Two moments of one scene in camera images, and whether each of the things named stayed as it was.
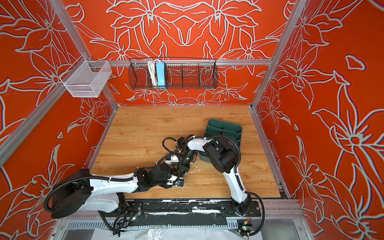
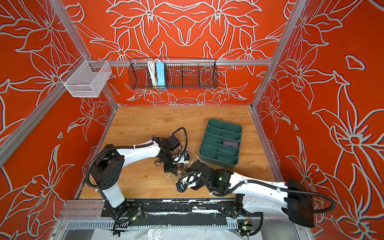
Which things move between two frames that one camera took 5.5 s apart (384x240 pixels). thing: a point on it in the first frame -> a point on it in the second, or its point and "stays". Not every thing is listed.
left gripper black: x=173 y=171 -> x=171 y=168
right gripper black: x=183 y=169 -> x=195 y=187
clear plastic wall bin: x=87 y=79 stays
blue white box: x=161 y=74 stays
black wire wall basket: x=180 y=74 stays
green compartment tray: x=218 y=127 stays
